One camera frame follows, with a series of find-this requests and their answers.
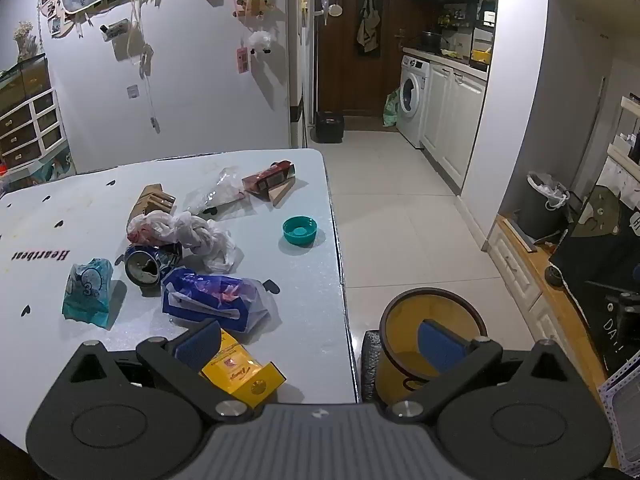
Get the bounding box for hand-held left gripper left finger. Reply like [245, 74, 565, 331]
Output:
[65, 318, 253, 423]

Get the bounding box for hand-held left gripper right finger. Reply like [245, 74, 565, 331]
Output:
[385, 318, 576, 423]

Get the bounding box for yellow cardboard box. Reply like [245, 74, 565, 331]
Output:
[200, 329, 287, 408]

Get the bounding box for yellow bin with brown rim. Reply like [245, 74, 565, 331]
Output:
[360, 287, 489, 407]

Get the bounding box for blue plastic packet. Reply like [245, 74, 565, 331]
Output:
[161, 267, 269, 334]

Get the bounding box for crushed blue drink can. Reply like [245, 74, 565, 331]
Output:
[123, 243, 184, 289]

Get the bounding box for white plastic bag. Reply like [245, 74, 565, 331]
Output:
[126, 210, 239, 275]

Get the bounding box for teal tissue packet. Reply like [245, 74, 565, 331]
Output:
[62, 258, 115, 330]

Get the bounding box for brown cardboard piece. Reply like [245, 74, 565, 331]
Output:
[128, 183, 179, 231]

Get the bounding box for teal plastic lid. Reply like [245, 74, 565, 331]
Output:
[281, 215, 319, 247]

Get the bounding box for clear plastic bag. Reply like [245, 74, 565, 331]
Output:
[182, 167, 247, 219]

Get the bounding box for low white cabinet wooden top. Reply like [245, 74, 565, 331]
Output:
[486, 214, 623, 468]

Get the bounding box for grey bin with white liner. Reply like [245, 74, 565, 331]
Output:
[514, 170, 571, 241]

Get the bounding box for red snack wrapper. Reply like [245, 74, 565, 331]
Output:
[241, 160, 297, 196]

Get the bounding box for black printed cloth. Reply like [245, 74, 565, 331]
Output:
[549, 184, 640, 377]

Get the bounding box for white perforated basket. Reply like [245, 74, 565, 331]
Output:
[597, 364, 640, 472]

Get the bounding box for white kitchen base cabinets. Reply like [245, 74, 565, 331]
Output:
[419, 56, 489, 195]

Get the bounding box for teal printed storage box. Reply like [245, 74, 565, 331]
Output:
[0, 150, 77, 192]

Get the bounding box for green plastic bag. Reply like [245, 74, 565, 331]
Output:
[382, 88, 401, 129]

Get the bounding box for small black floor box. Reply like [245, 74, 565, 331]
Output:
[313, 110, 346, 145]

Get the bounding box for white washing machine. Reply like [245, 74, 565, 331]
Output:
[398, 54, 431, 149]

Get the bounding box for white drawer cabinet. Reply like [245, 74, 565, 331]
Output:
[0, 53, 69, 173]

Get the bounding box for brown wooden door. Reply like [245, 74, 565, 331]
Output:
[312, 0, 412, 119]

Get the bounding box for white refrigerator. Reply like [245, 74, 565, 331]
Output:
[286, 0, 317, 149]

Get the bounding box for white plush sheep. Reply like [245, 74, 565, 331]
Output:
[248, 29, 274, 56]

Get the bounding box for hanging apron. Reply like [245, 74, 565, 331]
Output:
[355, 0, 384, 57]

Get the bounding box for wooden toy plane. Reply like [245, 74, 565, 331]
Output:
[234, 0, 276, 19]

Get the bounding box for dried flower bunch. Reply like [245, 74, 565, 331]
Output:
[13, 20, 39, 57]

